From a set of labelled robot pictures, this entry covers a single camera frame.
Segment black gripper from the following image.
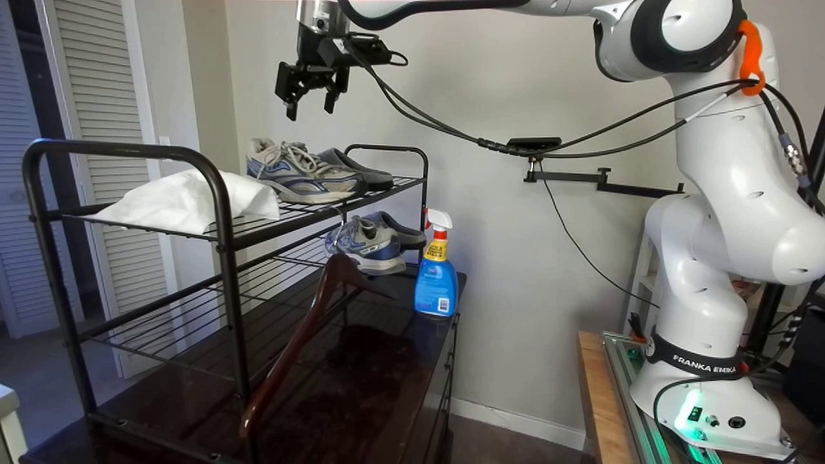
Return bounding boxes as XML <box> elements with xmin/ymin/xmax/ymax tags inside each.
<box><xmin>273</xmin><ymin>20</ymin><xmax>356</xmax><ymax>124</ymax></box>

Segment blue spray bottle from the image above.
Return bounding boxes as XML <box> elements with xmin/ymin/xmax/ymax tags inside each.
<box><xmin>414</xmin><ymin>207</ymin><xmax>461</xmax><ymax>323</ymax></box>

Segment grey blue laced sneaker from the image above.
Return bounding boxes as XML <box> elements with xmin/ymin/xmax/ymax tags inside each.
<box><xmin>246</xmin><ymin>140</ymin><xmax>361</xmax><ymax>207</ymax></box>
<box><xmin>325</xmin><ymin>210</ymin><xmax>432</xmax><ymax>277</ymax></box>

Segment white cloth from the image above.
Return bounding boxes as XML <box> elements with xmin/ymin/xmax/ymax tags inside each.
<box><xmin>90</xmin><ymin>164</ymin><xmax>283</xmax><ymax>238</ymax></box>

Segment white louvered door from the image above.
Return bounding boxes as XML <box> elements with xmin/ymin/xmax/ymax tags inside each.
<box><xmin>37</xmin><ymin>0</ymin><xmax>175</xmax><ymax>381</ymax></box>

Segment black metal shoe rack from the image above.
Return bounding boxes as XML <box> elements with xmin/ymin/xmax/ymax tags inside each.
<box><xmin>22</xmin><ymin>136</ymin><xmax>433</xmax><ymax>464</ymax></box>

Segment brown wooden hanger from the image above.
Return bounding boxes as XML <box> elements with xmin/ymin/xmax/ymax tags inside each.
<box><xmin>241</xmin><ymin>253</ymin><xmax>381</xmax><ymax>441</ymax></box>

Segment dark wooden dresser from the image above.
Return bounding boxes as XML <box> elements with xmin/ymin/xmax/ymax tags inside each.
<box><xmin>22</xmin><ymin>256</ymin><xmax>473</xmax><ymax>464</ymax></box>

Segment light wooden robot table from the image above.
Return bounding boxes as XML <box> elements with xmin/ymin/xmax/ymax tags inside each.
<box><xmin>575</xmin><ymin>330</ymin><xmax>656</xmax><ymax>464</ymax></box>

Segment white furniture corner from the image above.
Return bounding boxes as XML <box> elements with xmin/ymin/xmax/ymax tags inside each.
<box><xmin>0</xmin><ymin>381</ymin><xmax>28</xmax><ymax>464</ymax></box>

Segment black equipment box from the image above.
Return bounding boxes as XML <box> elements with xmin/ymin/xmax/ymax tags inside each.
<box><xmin>777</xmin><ymin>290</ymin><xmax>825</xmax><ymax>433</ymax></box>

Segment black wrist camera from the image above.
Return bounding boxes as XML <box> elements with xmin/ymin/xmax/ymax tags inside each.
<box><xmin>340</xmin><ymin>30</ymin><xmax>397</xmax><ymax>69</ymax></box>

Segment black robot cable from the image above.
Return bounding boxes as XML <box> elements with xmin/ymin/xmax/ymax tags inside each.
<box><xmin>365</xmin><ymin>48</ymin><xmax>811</xmax><ymax>164</ymax></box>

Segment black exterior camera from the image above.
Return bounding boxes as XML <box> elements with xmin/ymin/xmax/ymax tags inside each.
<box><xmin>503</xmin><ymin>133</ymin><xmax>565</xmax><ymax>159</ymax></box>

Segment black camera bracket arm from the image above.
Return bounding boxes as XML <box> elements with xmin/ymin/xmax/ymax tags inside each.
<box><xmin>522</xmin><ymin>154</ymin><xmax>690</xmax><ymax>198</ymax></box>

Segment orange cable clip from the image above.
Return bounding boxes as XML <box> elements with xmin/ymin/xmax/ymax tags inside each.
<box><xmin>736</xmin><ymin>18</ymin><xmax>768</xmax><ymax>97</ymax></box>

